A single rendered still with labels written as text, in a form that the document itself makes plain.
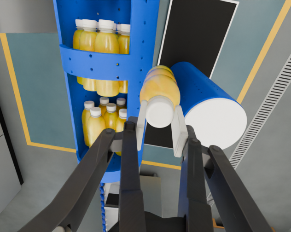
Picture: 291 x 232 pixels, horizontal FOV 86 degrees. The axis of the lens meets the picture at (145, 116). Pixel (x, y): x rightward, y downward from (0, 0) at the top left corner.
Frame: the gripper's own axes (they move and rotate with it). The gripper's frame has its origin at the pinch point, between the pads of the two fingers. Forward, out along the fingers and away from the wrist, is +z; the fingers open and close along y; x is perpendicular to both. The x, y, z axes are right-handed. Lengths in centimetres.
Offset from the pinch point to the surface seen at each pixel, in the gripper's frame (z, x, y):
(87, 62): 22.7, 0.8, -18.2
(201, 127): 44, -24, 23
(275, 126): 151, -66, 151
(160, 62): 132, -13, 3
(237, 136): 44, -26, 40
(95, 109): 33.9, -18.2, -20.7
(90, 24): 32.7, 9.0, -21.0
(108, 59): 23.1, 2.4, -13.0
